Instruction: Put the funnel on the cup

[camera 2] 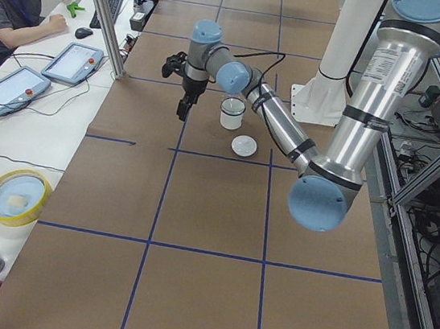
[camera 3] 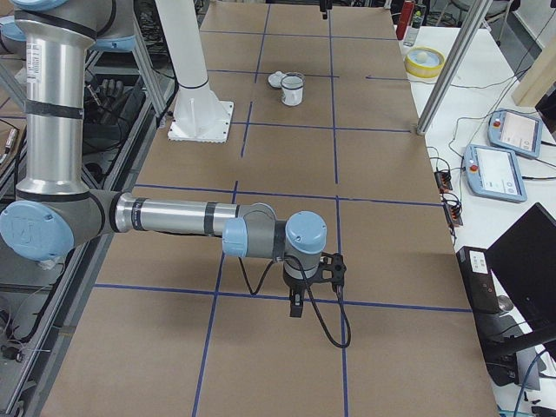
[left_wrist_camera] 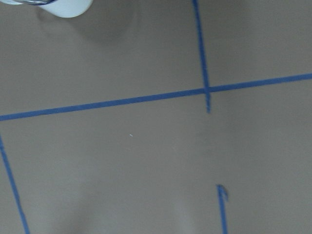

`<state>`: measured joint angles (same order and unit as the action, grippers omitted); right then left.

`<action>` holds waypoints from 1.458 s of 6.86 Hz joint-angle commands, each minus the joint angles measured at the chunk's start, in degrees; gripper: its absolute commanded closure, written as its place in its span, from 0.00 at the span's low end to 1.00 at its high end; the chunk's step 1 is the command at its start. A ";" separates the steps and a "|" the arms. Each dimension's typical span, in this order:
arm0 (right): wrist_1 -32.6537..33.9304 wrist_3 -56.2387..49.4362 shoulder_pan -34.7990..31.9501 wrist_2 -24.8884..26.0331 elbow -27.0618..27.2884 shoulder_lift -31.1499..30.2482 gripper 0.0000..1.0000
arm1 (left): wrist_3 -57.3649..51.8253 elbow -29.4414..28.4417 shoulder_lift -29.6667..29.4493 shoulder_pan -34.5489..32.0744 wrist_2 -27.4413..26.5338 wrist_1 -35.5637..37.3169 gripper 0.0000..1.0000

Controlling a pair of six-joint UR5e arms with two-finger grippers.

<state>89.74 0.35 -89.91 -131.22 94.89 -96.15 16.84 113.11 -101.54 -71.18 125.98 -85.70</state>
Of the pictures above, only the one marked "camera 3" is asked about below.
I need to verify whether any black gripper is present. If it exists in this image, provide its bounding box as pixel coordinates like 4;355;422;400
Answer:
319;0;333;20
284;275;309;318

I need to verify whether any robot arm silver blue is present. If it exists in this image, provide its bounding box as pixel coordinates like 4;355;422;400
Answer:
1;1;332;317

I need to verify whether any teach pendant tablet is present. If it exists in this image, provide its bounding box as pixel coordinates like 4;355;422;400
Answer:
487;109;542;159
463;144;527;202

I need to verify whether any white enamel mug blue rim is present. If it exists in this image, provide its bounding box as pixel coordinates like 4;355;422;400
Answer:
281;89;303;107

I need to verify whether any far teach pendant tablet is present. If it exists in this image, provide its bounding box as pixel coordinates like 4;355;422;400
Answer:
487;109;542;159

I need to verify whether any black camera cable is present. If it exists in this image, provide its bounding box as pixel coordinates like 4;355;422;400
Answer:
237;255;352;349

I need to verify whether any orange black adapter box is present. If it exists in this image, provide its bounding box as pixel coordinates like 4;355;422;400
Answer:
442;200;463;228
434;169;453;194

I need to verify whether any orange black adapter box far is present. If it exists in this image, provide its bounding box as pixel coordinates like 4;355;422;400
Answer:
434;169;453;194

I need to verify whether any white mug lid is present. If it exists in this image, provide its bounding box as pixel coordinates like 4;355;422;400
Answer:
268;71;285;89

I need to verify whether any orange black adapter box near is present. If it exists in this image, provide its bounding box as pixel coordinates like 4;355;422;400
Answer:
442;200;463;228

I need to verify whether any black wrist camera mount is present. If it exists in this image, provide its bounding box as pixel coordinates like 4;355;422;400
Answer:
311;252;347;295

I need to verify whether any black monitor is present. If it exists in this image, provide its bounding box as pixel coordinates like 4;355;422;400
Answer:
486;202;556;331

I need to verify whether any black computer box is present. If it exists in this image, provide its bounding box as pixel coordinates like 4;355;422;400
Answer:
456;246;501;314

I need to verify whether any aluminium frame post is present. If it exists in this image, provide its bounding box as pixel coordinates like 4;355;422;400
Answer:
416;0;493;136

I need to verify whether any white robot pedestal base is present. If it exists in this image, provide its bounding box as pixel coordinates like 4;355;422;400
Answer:
156;0;234;143

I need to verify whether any near teach pendant tablet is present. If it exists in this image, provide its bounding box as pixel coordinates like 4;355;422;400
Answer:
463;144;527;202

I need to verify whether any red bottle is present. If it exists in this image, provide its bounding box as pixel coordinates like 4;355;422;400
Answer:
396;0;415;41

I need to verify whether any yellow rimmed bowl blue plate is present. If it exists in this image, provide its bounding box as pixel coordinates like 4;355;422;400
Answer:
404;46;446;79

